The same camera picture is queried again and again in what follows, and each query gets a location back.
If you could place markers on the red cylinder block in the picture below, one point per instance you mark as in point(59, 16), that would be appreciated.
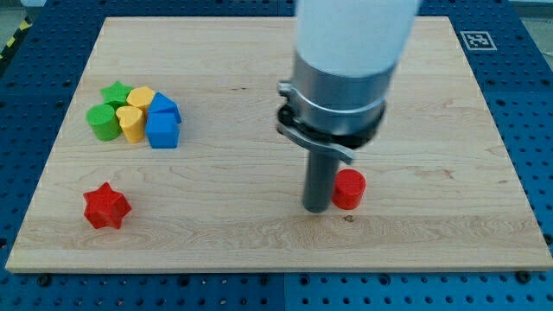
point(349, 189)

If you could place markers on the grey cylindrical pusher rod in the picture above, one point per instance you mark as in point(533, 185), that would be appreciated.
point(319, 181)

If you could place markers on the red star block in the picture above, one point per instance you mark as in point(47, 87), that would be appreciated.
point(106, 207)

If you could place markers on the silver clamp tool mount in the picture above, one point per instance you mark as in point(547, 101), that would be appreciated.
point(332, 114)

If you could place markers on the yellow hexagon block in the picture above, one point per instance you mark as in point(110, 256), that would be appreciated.
point(141, 98)

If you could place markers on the wooden board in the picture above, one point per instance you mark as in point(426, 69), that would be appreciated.
point(441, 195)

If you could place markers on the yellow heart block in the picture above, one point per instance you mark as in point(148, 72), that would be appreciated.
point(132, 122)

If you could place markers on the fiducial marker tag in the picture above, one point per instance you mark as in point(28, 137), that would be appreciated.
point(478, 40)

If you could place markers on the green star block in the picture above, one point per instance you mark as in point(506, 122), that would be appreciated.
point(116, 94)

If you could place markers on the green cylinder block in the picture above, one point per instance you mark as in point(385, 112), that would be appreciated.
point(103, 122)

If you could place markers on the blue cube block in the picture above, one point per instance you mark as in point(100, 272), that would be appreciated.
point(162, 131)

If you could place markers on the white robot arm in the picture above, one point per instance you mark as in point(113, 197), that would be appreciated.
point(345, 55)

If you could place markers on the blue triangle block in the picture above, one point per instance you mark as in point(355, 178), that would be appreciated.
point(162, 104)

